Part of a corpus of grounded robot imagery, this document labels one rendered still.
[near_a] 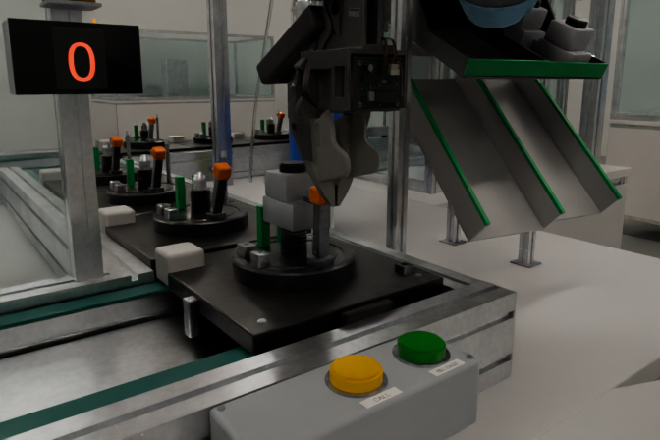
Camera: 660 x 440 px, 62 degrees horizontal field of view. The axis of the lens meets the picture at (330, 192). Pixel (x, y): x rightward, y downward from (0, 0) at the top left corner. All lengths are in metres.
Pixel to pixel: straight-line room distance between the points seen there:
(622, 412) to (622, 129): 4.22
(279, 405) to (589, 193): 0.64
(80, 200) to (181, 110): 8.91
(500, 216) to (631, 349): 0.22
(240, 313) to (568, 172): 0.59
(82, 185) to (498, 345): 0.49
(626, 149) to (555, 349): 4.10
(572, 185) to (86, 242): 0.68
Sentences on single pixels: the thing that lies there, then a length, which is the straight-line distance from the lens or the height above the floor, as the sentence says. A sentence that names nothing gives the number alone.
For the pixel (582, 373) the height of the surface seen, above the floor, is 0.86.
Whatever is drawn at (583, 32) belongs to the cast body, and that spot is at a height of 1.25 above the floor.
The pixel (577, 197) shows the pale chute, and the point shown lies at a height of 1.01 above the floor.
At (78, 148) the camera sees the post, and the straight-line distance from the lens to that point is 0.67.
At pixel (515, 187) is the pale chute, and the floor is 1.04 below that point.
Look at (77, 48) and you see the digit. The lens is 0.61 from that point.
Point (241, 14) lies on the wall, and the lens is 12.43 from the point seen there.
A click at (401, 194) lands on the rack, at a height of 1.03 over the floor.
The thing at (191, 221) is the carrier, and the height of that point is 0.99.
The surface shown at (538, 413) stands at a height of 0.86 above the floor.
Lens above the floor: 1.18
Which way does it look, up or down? 11 degrees down
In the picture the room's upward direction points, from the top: straight up
